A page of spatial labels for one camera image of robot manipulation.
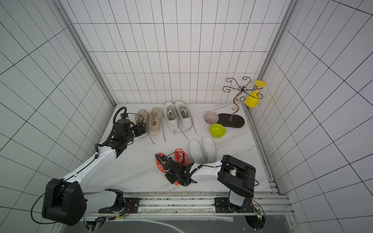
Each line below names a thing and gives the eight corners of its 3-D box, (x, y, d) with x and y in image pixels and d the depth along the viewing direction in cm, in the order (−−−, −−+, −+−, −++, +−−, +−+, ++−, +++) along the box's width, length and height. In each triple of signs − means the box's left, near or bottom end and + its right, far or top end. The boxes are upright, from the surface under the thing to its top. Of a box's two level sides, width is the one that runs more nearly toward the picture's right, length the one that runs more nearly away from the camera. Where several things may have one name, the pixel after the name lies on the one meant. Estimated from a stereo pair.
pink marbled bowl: (204, 124, 109) (204, 120, 105) (203, 116, 115) (203, 111, 111) (218, 124, 109) (219, 120, 105) (216, 116, 115) (217, 111, 111)
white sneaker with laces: (182, 131, 103) (181, 124, 97) (172, 105, 121) (172, 97, 114) (193, 128, 105) (194, 121, 98) (182, 102, 122) (182, 95, 116)
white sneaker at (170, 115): (166, 131, 102) (165, 125, 96) (163, 108, 117) (161, 101, 111) (179, 129, 104) (179, 122, 98) (174, 106, 119) (174, 99, 113)
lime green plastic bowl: (210, 138, 101) (211, 135, 97) (208, 127, 107) (209, 123, 104) (225, 138, 101) (227, 135, 97) (223, 127, 107) (224, 123, 104)
